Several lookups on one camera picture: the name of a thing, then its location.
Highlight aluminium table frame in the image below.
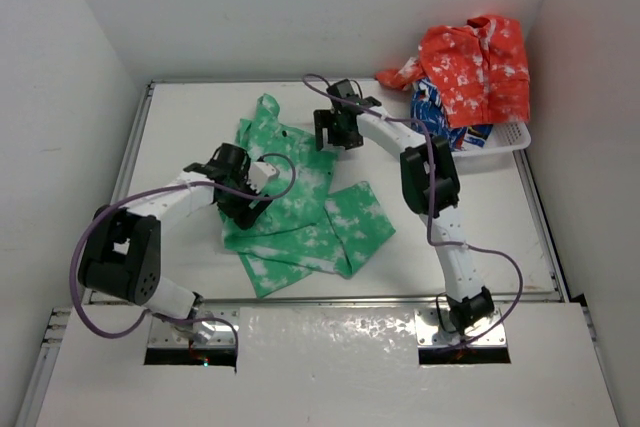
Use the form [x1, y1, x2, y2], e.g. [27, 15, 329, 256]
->
[14, 77, 601, 427]

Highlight orange tie-dye shirt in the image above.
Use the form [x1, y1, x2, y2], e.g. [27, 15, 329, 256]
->
[375, 14, 530, 128]

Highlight white plastic basket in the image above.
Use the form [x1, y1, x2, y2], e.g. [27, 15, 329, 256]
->
[452, 122, 531, 173]

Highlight blue patterned garment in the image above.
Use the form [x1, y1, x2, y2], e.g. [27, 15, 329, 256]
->
[410, 77, 493, 151]

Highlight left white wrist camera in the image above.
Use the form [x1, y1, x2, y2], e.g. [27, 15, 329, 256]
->
[247, 161, 279, 193]

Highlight green tie-dye trousers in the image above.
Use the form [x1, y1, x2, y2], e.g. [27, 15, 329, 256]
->
[221, 94, 395, 298]

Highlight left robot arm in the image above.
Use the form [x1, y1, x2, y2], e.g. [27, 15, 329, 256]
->
[72, 143, 279, 325]

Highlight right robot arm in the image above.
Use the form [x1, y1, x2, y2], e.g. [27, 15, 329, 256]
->
[314, 79, 494, 335]

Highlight white front cover panel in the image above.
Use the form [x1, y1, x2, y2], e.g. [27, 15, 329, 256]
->
[38, 304, 617, 426]

